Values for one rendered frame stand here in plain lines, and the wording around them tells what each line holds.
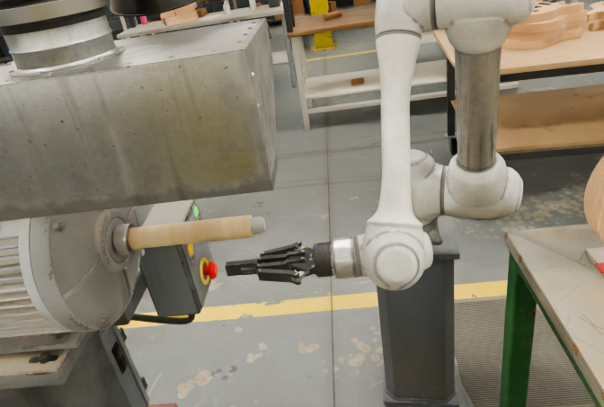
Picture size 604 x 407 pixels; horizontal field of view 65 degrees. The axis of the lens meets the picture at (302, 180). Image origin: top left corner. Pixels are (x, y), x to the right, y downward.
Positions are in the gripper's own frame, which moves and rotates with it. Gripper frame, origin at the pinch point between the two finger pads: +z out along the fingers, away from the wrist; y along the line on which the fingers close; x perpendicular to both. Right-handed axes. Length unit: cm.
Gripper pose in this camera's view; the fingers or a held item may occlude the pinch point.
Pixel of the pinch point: (242, 267)
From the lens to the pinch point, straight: 108.6
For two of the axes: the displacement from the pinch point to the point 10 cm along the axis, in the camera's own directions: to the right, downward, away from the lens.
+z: -9.9, 1.2, 1.0
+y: 0.4, -4.6, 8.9
